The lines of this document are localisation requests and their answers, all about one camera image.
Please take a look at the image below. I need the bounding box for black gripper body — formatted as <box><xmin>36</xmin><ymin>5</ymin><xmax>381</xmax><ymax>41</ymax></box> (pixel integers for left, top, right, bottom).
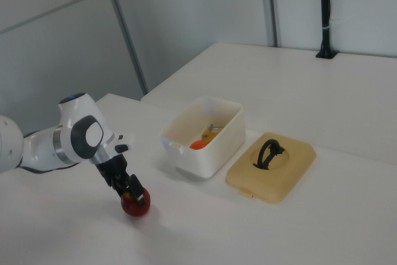
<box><xmin>94</xmin><ymin>156</ymin><xmax>130</xmax><ymax>184</ymax></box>

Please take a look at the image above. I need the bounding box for red apple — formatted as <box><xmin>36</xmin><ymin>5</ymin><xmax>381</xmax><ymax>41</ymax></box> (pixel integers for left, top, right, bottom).
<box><xmin>120</xmin><ymin>186</ymin><xmax>153</xmax><ymax>218</ymax></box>

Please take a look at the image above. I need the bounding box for white plastic container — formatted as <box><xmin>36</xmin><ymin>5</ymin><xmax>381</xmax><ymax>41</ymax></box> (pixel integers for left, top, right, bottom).
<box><xmin>160</xmin><ymin>96</ymin><xmax>247</xmax><ymax>180</ymax></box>

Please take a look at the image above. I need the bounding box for yellow toy banana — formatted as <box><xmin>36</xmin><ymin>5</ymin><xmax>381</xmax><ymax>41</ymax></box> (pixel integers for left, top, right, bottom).
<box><xmin>200</xmin><ymin>124</ymin><xmax>225</xmax><ymax>145</ymax></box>

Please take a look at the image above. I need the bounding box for black pole with base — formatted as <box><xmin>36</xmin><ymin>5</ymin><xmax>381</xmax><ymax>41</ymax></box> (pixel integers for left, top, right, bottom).
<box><xmin>315</xmin><ymin>0</ymin><xmax>337</xmax><ymax>60</ymax></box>

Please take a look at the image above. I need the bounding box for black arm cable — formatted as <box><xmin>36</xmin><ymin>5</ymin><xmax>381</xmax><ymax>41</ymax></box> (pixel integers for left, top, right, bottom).
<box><xmin>17</xmin><ymin>131</ymin><xmax>63</xmax><ymax>174</ymax></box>

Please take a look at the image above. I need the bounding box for grey slanted partition post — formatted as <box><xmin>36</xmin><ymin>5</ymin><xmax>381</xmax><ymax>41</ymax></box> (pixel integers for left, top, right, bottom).
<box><xmin>100</xmin><ymin>0</ymin><xmax>149</xmax><ymax>96</ymax></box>

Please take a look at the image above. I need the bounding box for beige lid with black handle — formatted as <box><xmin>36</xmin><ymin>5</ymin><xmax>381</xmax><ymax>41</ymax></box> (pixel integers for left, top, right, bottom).
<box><xmin>225</xmin><ymin>132</ymin><xmax>318</xmax><ymax>205</ymax></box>

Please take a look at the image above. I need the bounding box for grey upright partition post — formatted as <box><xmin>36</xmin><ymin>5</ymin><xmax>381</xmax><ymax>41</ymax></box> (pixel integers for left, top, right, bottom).
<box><xmin>259</xmin><ymin>0</ymin><xmax>279</xmax><ymax>48</ymax></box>

